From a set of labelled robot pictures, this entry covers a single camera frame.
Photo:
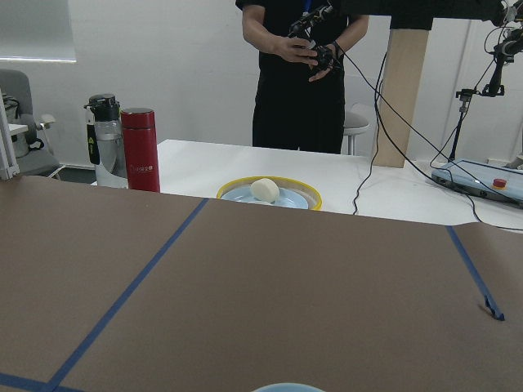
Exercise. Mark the blue teach pendant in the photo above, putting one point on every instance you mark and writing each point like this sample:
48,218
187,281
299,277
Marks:
480,179

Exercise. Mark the light blue plate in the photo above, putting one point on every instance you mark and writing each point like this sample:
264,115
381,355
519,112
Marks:
287,197

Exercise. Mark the grey office chair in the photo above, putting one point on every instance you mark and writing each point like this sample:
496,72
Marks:
32,156

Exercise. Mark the person's right hand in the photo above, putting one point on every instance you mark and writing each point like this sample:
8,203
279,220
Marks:
294,50

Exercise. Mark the blue tape line crosswise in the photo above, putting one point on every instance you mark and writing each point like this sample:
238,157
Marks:
26,384

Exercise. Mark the clear bottle black lid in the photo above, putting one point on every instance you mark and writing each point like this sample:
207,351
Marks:
105,140

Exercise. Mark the black handheld controller device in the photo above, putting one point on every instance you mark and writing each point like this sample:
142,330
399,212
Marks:
301,28

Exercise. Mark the white bun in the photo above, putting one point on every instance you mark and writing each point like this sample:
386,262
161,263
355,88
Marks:
265,190

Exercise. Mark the wooden post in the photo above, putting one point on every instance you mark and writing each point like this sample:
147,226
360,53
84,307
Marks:
402,75

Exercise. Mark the person's gloved left hand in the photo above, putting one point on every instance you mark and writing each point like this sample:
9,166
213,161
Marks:
327,58

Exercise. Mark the white round stool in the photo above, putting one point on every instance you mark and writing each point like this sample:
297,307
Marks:
355,124

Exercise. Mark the red thermos bottle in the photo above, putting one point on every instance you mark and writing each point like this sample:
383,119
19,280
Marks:
140,148

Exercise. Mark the yellow rimmed round tray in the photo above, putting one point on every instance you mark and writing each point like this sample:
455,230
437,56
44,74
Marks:
311,195

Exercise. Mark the brown paper table cover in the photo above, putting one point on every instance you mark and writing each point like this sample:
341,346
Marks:
250,296

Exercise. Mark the person in black clothes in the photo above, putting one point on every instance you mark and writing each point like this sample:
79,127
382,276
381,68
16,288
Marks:
290,111

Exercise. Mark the blue tape line lengthwise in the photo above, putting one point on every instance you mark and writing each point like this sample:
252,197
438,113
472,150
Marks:
108,316

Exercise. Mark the light blue ceramic cup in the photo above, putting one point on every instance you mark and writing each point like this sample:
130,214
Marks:
288,387

